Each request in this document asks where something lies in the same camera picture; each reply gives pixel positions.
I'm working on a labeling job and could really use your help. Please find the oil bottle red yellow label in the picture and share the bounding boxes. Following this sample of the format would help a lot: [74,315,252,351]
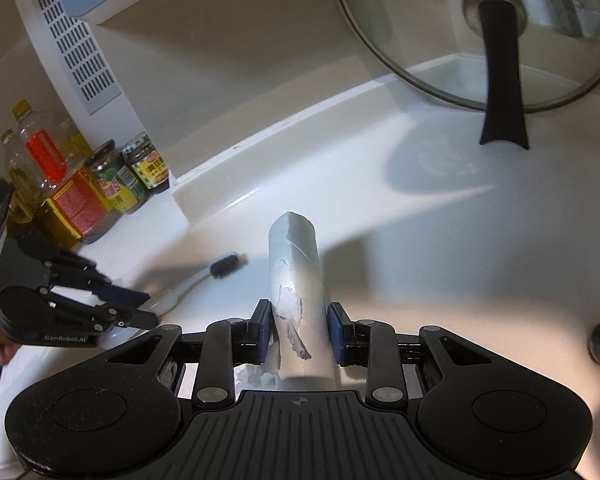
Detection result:
[11,101,125,244]

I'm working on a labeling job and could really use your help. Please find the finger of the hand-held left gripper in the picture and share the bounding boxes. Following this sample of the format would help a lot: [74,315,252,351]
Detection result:
[16,234,151,307]
[40,287,161,334]

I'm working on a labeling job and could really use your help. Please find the cardboard paper tube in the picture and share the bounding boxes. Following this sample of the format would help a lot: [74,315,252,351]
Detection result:
[267,211,337,392]

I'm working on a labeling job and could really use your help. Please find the glass jar yellow label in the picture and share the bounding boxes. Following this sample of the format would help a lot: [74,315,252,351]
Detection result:
[121,132,171,191]

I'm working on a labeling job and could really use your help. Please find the grey vent grille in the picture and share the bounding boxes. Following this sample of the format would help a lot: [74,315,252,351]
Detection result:
[30,0,126,116]

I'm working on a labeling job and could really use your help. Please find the dark oil bottle blue label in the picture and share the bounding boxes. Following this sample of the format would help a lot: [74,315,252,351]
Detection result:
[0,129,37,224]

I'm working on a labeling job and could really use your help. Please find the white toothbrush black bristles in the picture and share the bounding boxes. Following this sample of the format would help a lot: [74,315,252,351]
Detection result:
[142,251,249,317]

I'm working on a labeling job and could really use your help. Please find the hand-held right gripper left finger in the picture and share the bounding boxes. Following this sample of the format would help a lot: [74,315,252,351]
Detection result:
[106,299,274,409]

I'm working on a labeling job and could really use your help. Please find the glass jar red green label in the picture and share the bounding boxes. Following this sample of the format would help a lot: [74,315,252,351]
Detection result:
[84,140,148,215]

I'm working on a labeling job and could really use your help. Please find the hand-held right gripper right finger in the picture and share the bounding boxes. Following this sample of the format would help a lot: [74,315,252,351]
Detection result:
[326,301,498,407]

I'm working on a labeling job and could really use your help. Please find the glass pot lid black handle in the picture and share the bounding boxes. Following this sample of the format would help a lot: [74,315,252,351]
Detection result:
[332,0,600,150]

